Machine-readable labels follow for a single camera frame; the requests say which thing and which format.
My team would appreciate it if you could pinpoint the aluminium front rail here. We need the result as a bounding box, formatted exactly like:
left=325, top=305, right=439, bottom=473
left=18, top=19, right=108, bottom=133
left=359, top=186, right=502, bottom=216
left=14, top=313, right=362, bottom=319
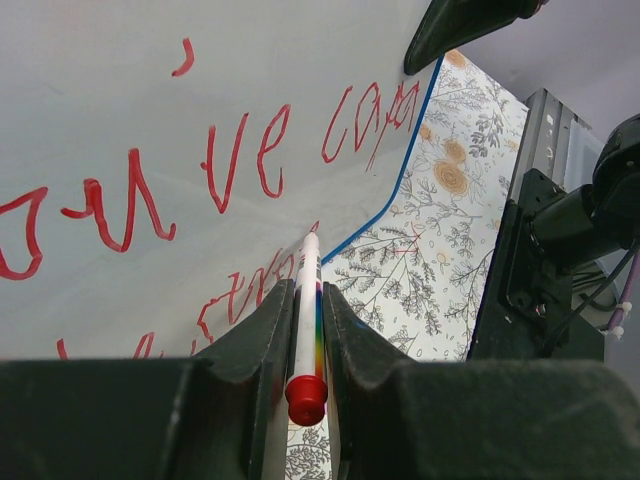
left=508, top=88, right=604, bottom=202

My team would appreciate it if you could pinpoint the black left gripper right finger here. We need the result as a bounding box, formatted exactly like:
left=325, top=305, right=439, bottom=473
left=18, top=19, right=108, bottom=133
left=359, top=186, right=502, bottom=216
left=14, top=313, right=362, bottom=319
left=323, top=284, right=639, bottom=479

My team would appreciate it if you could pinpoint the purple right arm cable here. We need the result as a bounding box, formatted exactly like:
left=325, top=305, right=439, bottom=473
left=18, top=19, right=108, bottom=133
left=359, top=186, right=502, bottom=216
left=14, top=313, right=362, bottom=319
left=602, top=242, right=640, bottom=341

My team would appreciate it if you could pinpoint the red white marker pen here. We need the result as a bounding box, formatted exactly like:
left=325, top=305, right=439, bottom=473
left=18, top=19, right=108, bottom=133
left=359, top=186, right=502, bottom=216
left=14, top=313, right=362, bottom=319
left=285, top=232, right=328, bottom=427

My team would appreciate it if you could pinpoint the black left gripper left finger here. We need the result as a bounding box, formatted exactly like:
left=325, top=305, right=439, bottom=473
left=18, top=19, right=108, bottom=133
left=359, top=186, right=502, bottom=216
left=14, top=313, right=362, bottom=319
left=1, top=280, right=294, bottom=479

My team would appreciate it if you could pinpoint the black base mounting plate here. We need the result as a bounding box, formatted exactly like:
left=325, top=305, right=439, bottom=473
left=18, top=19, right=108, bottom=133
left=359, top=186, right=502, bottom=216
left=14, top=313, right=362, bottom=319
left=467, top=169, right=616, bottom=360

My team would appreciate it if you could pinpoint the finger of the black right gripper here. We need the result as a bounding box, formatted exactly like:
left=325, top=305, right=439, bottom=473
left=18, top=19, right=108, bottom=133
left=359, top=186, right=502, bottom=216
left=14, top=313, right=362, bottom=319
left=403, top=0, right=547, bottom=76

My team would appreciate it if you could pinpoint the blue framed whiteboard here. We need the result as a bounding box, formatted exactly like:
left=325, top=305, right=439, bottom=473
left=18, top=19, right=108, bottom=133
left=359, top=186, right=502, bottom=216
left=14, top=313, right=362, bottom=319
left=1, top=1, right=432, bottom=360

